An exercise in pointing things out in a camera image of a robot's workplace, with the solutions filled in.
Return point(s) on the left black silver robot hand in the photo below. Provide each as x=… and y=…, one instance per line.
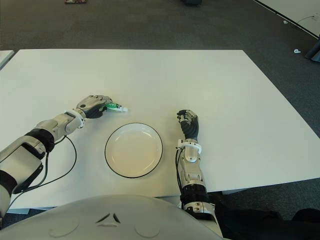
x=91, y=105

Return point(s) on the dark grey chair base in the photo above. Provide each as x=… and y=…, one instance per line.
x=314, y=51

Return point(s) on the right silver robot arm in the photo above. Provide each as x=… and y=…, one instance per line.
x=192, y=170

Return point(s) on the small white floor object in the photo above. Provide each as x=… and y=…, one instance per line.
x=296, y=51

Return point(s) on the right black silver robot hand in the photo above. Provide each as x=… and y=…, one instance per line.
x=190, y=123

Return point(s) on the grey robot torso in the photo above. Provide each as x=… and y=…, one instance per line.
x=112, y=220

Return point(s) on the white side table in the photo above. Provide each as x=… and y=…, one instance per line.
x=5, y=56

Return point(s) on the red white flat box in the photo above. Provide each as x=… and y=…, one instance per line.
x=75, y=1

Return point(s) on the white plate with black rim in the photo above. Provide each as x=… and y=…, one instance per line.
x=133, y=150

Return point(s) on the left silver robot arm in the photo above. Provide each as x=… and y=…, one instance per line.
x=30, y=147

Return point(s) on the green white toothpaste tube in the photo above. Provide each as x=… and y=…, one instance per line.
x=113, y=106

